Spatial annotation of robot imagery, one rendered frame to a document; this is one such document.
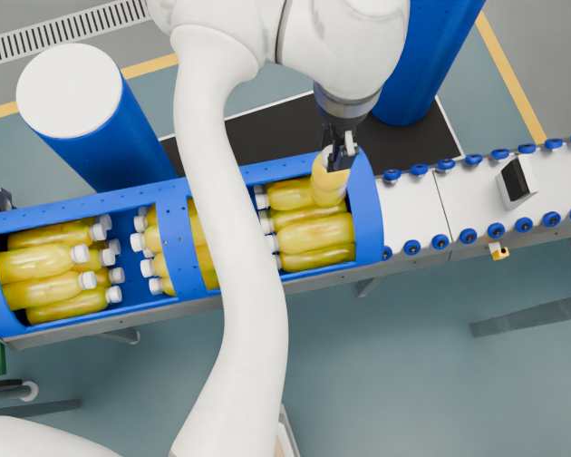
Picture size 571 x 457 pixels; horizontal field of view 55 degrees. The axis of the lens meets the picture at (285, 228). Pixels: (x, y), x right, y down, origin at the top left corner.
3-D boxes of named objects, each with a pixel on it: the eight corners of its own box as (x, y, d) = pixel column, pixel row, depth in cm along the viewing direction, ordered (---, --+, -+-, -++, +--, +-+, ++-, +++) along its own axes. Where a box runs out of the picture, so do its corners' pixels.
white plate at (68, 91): (107, 30, 148) (108, 33, 149) (6, 59, 146) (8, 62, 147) (132, 118, 141) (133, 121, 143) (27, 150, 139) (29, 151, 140)
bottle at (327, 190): (305, 183, 115) (306, 146, 96) (337, 172, 115) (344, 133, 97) (316, 214, 113) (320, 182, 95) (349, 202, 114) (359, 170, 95)
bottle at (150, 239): (223, 208, 125) (140, 225, 124) (221, 209, 117) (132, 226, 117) (229, 238, 125) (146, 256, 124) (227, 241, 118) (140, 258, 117)
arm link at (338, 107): (377, 29, 68) (371, 55, 74) (306, 42, 68) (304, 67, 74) (395, 92, 66) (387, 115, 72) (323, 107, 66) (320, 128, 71)
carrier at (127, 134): (173, 155, 234) (109, 175, 232) (109, 32, 150) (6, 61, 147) (191, 215, 227) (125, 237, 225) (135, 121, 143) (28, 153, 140)
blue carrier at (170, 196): (372, 269, 141) (393, 251, 113) (32, 338, 136) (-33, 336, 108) (346, 166, 146) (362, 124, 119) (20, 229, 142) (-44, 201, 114)
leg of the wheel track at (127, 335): (141, 342, 228) (89, 331, 168) (128, 345, 228) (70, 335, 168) (140, 328, 230) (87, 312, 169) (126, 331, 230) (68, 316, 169)
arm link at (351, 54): (403, 41, 68) (302, 14, 69) (436, -54, 53) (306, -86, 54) (381, 117, 65) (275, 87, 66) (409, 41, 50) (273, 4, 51)
